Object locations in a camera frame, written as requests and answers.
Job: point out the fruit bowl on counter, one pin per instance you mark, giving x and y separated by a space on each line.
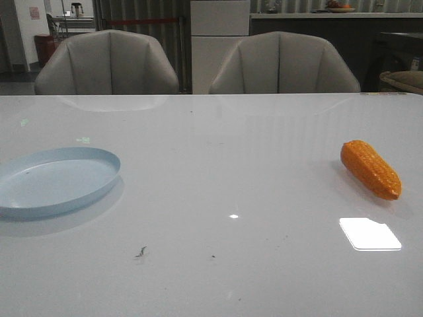
337 7

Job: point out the brown cushion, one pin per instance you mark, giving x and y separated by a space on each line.
401 81

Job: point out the red bin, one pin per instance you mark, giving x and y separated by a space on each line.
45 47

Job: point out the red barrier belt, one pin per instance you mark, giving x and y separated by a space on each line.
143 21

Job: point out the left beige upholstered chair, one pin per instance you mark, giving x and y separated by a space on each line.
107 62

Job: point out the orange toy corn cob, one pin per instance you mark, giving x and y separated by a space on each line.
369 167

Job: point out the right beige upholstered chair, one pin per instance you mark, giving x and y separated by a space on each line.
283 63

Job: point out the light blue round plate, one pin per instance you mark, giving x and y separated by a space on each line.
56 181

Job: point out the long grey counter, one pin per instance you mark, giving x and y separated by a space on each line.
352 34

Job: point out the dark side table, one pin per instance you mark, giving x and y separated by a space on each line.
393 52

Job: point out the beige upholstered chair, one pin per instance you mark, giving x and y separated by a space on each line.
107 62
283 63

